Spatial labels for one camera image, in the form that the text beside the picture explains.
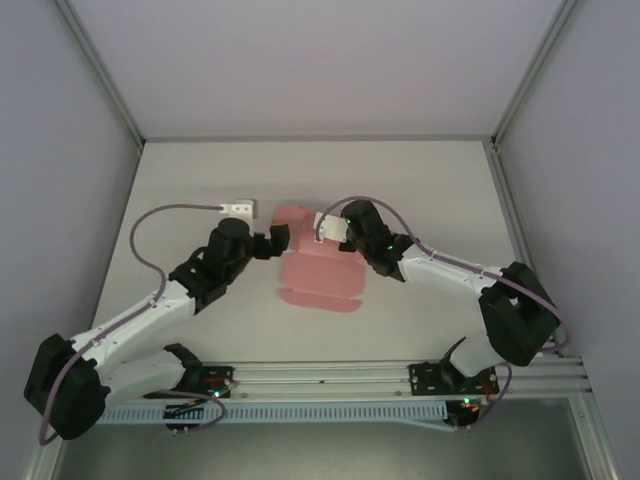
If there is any pink paper box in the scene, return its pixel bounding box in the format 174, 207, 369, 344
272, 204, 369, 316

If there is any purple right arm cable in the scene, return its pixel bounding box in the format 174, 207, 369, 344
312, 195, 571, 359

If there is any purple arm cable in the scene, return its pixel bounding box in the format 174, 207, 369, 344
312, 195, 571, 359
38, 202, 226, 446

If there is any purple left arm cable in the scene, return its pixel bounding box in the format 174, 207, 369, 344
38, 202, 226, 446

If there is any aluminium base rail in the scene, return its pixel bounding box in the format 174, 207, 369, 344
142, 352, 586, 404

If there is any aluminium side rail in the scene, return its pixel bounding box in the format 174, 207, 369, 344
487, 139, 621, 480

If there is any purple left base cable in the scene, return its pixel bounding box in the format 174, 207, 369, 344
144, 389, 229, 432

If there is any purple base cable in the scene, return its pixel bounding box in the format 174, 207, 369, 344
467, 362, 514, 434
144, 389, 229, 432

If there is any white slotted cable duct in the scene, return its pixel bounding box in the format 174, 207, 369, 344
102, 399, 449, 427

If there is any black bracket under duct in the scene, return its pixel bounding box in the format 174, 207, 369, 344
163, 402, 201, 437
447, 397, 485, 432

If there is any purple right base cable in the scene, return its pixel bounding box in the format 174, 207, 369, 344
467, 362, 514, 434

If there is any aluminium frame post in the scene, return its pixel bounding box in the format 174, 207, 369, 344
491, 0, 584, 149
58, 0, 147, 149

